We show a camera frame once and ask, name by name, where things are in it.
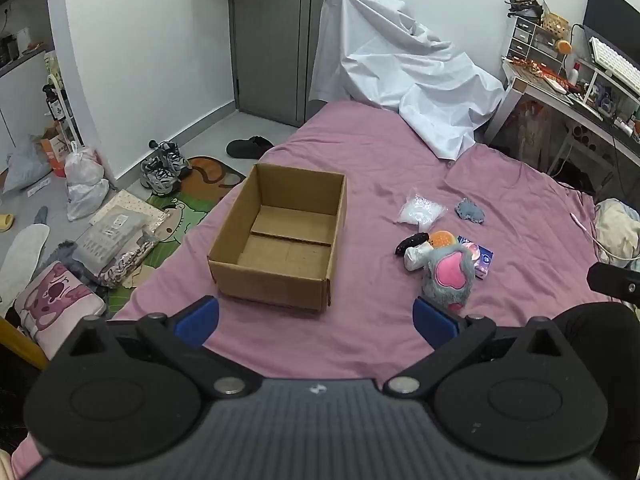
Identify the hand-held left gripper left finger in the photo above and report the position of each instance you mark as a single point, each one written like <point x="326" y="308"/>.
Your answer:
<point x="197" y="321"/>

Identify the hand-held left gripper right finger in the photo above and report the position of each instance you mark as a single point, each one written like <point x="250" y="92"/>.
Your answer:
<point x="435" y="324"/>

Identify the grey and pink plush toy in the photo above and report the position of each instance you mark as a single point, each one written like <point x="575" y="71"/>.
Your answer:
<point x="450" y="275"/>

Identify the purple tissue packet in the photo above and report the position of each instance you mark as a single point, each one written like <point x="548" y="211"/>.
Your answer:
<point x="484" y="257"/>

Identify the orange spotted soft ball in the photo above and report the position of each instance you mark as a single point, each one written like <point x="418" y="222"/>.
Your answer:
<point x="442" y="240"/>

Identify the black dotted fabric piece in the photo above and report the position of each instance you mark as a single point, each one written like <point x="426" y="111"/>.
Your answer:
<point x="410" y="242"/>

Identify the brown cardboard box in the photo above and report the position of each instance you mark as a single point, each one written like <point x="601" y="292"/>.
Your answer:
<point x="280" y="280"/>

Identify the clear bag of white stuffing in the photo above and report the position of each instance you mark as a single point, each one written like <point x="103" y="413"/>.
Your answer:
<point x="419" y="210"/>

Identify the small blue-grey cloth toy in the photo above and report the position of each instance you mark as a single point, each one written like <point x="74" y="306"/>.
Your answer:
<point x="470" y="211"/>

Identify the person's black pants leg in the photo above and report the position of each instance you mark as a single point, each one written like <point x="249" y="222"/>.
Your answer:
<point x="600" y="330"/>

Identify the beige blanket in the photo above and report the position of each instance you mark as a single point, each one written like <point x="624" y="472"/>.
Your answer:
<point x="617" y="230"/>

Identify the floral patterned package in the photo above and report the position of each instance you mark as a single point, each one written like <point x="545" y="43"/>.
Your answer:
<point x="130" y="260"/>

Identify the grey plastic package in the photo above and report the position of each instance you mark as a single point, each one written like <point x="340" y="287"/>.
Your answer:
<point x="112" y="235"/>

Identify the cartoon floor mat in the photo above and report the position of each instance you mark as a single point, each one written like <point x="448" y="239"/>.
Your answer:
<point x="195" y="200"/>

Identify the pink cartoon cushion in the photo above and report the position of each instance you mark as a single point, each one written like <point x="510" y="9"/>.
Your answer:
<point x="55" y="300"/>

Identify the grey white sneaker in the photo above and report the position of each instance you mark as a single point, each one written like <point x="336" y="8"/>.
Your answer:
<point x="157" y="177"/>
<point x="175" y="157"/>

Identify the white plastic bag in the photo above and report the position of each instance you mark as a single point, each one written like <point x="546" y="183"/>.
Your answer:
<point x="86" y="200"/>
<point x="82" y="165"/>

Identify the pink bed sheet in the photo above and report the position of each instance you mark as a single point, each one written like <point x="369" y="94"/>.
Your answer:
<point x="380" y="160"/>

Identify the black slippers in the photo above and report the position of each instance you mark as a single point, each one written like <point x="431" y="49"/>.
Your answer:
<point x="247" y="147"/>

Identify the white shoe insole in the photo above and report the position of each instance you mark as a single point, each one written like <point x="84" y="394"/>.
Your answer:
<point x="22" y="255"/>

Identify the white desk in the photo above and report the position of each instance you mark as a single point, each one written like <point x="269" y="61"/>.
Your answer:
<point x="550" y="92"/>

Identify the yellow slipper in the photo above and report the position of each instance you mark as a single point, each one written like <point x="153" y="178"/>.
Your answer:
<point x="5" y="222"/>

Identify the white keyboard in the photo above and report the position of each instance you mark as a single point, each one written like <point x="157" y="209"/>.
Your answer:
<point x="615" y="62"/>

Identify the orange cardboard box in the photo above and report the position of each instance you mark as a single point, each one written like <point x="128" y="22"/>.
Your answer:
<point x="52" y="152"/>

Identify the grey bag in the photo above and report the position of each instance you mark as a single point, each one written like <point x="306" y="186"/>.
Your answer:
<point x="25" y="167"/>

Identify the white metal rack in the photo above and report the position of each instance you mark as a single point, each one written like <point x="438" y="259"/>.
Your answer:
<point x="62" y="110"/>

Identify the grey drawer organizer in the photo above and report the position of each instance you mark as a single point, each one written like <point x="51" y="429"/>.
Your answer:
<point x="524" y="40"/>

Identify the wicker basket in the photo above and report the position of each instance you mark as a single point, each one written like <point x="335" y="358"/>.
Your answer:
<point x="556" y="24"/>

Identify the black monitor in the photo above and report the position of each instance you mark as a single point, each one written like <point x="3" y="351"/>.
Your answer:
<point x="607" y="15"/>

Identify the white draped sheet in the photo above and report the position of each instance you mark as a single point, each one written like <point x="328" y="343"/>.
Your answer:
<point x="390" y="60"/>

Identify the brown handbag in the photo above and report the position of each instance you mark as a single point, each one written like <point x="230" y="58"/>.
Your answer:
<point x="525" y="6"/>

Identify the grey door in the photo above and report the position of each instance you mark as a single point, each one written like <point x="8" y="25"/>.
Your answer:
<point x="280" y="35"/>

